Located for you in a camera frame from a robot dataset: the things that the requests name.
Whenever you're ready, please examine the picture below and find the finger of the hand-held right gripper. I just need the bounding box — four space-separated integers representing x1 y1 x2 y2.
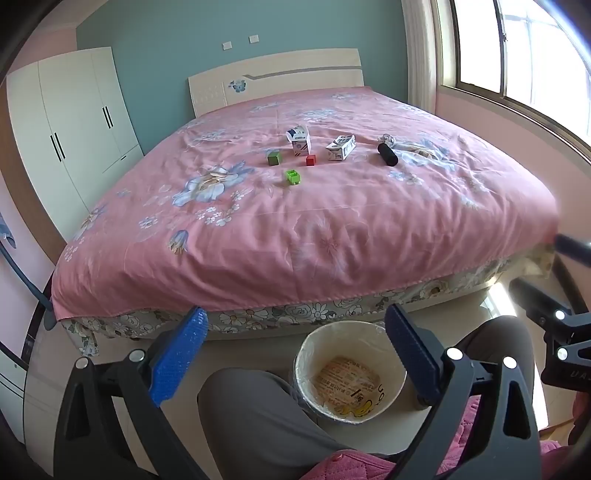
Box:
554 233 591 271
509 277 591 366

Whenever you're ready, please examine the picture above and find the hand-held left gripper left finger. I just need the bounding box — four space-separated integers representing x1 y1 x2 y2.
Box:
53 306 208 480

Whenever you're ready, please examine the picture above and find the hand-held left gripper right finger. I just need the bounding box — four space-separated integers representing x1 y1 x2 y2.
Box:
384 304 543 480

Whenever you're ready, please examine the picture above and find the white printed waste bin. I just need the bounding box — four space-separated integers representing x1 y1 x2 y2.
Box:
294 322 408 424

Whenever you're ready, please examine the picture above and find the white blue carton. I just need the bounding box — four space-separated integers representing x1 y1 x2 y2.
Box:
325 135 356 162

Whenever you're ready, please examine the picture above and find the grey floral bed sheet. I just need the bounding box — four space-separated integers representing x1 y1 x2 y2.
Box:
60 249 555 357

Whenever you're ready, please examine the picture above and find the pink quilted jacket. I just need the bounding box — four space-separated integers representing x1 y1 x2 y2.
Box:
300 397 591 480

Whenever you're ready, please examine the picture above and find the pink floral blanket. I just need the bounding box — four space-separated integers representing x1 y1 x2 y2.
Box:
51 85 561 321

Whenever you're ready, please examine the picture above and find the blue curved bar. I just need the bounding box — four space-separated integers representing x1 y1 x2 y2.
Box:
0 240 57 331

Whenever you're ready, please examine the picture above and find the white carton with open top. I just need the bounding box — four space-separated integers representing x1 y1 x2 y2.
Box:
285 126 311 157

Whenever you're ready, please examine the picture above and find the white wardrobe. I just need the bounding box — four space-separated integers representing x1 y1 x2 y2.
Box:
6 46 144 241

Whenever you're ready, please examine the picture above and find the cream curtain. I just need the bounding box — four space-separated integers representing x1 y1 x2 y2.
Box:
402 0 445 116

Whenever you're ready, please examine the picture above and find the cream bed headboard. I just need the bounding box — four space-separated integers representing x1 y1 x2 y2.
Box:
187 48 365 118

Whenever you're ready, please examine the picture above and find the window with metal frame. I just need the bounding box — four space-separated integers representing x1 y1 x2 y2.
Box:
436 0 591 163

